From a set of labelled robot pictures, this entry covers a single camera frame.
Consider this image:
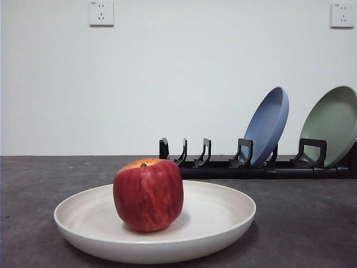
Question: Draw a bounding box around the blue plate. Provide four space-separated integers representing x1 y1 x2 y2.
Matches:
243 86 290 168

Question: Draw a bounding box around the cream yellow plate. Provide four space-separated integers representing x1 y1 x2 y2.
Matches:
54 179 257 265

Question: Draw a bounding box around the red apple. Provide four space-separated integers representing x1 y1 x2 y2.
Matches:
113 158 184 233

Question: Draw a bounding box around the green plate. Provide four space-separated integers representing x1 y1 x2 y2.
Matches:
300 85 357 169

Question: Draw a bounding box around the white wall socket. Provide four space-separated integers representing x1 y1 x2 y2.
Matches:
89 0 115 27
330 2 351 28

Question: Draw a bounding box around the black plate rack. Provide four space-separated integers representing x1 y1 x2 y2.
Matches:
159 137 357 179

